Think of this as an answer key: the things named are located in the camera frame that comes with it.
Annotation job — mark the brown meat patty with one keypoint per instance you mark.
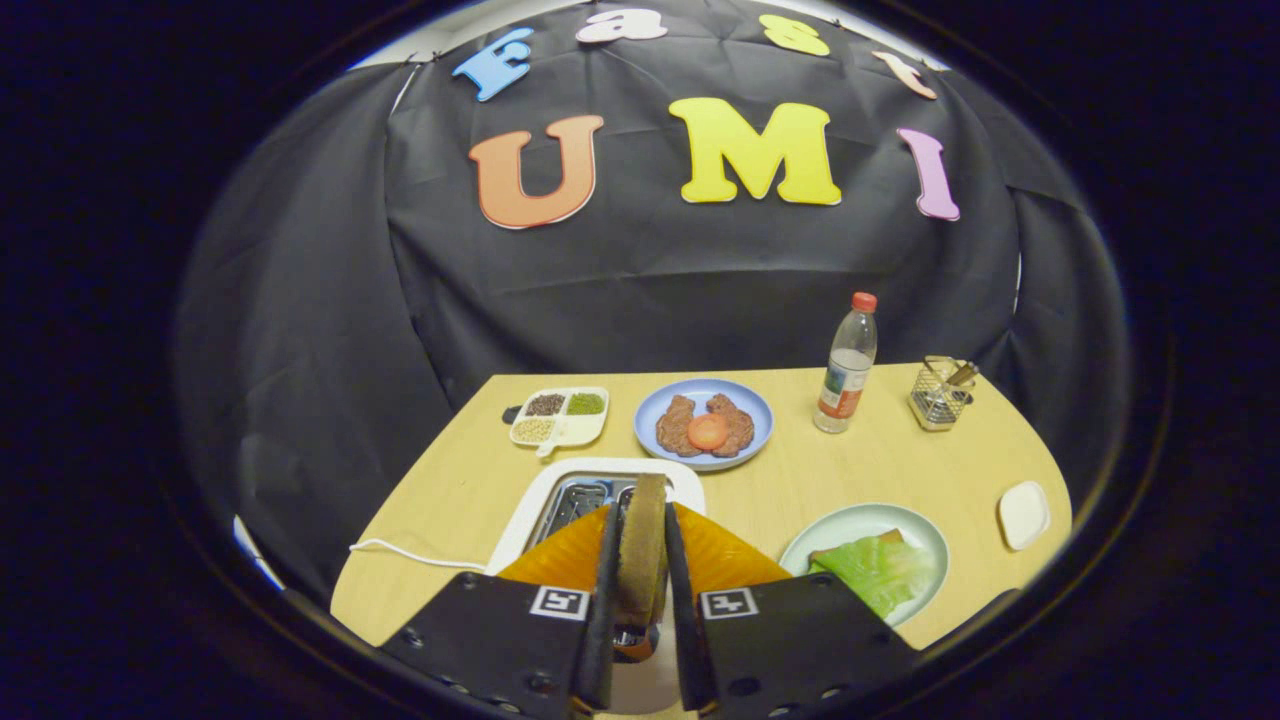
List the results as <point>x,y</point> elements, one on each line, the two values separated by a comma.
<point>675,425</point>
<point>738,420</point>

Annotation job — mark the toasted bread slice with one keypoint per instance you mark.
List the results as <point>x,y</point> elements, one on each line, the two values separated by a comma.
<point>642,550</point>

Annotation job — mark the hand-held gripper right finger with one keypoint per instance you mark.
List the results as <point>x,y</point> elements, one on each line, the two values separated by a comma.
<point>690,640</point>

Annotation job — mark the black backdrop cloth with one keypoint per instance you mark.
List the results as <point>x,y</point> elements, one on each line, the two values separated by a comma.
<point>640,270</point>

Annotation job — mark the white toaster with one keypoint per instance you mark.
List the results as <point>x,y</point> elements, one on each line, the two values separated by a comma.
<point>600,466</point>

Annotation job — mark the white divided seasoning tray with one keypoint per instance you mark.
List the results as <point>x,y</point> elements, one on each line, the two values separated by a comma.
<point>575,428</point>

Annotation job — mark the green lettuce leaf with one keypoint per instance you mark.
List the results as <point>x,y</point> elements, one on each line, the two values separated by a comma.
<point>880,570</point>

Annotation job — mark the blue plate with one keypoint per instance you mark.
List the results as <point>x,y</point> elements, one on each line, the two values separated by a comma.
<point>700,388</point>

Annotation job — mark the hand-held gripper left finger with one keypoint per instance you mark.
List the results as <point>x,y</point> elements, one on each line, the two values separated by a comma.
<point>598,640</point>

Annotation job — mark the clear plastic water bottle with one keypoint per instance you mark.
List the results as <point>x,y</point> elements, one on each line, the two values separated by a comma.
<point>845,385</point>

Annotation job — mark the small white dish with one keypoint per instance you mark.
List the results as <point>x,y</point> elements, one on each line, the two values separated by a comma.
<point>1024,515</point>

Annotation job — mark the red tomato slice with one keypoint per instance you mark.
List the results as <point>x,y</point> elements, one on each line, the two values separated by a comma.
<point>708,432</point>

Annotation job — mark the light green plate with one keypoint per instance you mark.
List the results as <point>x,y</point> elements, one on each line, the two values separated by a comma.
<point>850,520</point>

